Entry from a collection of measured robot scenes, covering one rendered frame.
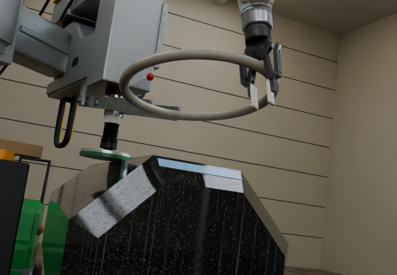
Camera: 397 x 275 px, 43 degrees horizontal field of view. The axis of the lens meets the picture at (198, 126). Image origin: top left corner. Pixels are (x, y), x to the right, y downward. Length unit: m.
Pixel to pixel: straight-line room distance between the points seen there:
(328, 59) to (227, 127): 2.35
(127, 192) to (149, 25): 0.86
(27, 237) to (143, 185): 1.98
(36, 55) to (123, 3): 0.56
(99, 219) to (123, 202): 0.09
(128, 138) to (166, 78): 1.06
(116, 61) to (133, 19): 0.20
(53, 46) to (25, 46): 0.17
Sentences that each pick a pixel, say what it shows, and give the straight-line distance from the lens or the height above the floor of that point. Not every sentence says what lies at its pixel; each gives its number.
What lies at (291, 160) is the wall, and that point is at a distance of 8.37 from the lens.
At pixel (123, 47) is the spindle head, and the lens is 2.11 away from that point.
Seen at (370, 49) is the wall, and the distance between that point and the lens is 8.64.
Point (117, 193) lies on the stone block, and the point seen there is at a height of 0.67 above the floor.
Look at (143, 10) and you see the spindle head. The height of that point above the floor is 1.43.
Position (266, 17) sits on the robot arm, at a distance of 1.48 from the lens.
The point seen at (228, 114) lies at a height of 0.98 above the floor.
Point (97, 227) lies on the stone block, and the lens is 1.52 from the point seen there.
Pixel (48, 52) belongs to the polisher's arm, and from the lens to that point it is 2.56.
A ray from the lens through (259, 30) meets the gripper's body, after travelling 1.45.
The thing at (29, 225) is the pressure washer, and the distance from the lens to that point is 3.50.
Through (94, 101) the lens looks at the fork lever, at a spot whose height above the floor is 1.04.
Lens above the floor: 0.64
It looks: 10 degrees up
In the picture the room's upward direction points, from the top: 7 degrees clockwise
